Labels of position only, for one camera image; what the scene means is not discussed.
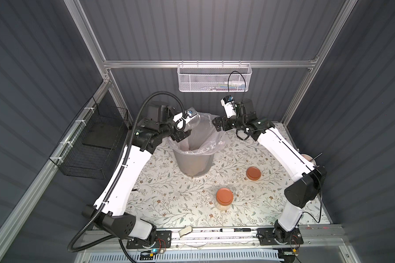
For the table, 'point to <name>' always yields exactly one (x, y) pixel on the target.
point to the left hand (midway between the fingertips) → (183, 119)
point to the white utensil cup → (309, 158)
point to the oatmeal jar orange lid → (224, 196)
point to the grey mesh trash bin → (194, 164)
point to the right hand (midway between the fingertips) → (223, 117)
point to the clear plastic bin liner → (203, 138)
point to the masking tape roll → (185, 230)
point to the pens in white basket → (233, 86)
